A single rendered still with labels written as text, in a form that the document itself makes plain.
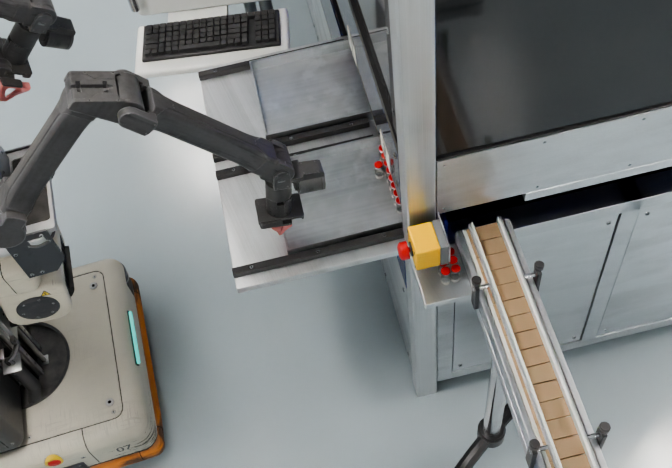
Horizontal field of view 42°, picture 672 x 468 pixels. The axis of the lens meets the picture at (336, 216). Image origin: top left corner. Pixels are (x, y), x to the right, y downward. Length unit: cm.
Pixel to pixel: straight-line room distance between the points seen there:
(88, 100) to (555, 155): 92
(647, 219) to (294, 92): 94
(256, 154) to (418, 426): 128
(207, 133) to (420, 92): 41
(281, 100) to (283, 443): 108
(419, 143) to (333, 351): 132
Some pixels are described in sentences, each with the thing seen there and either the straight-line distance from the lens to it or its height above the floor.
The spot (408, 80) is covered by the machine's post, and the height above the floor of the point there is 146.
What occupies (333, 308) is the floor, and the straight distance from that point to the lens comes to 293.
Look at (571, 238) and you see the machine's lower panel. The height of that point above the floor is 77.
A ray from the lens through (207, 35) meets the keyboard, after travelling 258.
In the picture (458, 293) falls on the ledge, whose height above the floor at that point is 88.
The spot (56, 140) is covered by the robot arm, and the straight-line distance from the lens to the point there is 162.
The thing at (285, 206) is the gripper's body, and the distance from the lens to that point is 190.
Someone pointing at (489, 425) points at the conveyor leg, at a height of 23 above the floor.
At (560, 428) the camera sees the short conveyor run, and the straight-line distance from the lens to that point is 178.
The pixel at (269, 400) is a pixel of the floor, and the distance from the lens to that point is 282.
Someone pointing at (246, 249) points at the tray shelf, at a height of 88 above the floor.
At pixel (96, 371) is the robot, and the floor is 28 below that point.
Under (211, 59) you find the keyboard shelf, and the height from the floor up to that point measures 80.
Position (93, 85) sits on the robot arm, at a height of 151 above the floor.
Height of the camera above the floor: 259
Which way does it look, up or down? 56 degrees down
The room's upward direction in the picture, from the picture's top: 10 degrees counter-clockwise
